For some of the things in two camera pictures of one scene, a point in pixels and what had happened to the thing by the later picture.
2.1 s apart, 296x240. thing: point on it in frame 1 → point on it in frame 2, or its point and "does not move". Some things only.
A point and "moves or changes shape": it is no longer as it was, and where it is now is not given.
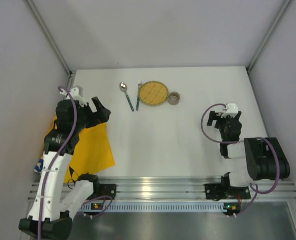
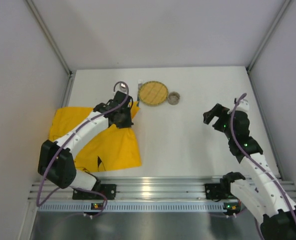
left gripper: x=93 y=116 → x=124 y=121
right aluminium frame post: x=286 y=4 does not move
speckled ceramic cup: x=173 y=98 does not move
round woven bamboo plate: x=153 y=93 does not move
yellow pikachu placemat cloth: x=93 y=151 moves or changes shape
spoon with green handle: x=123 y=87 does not move
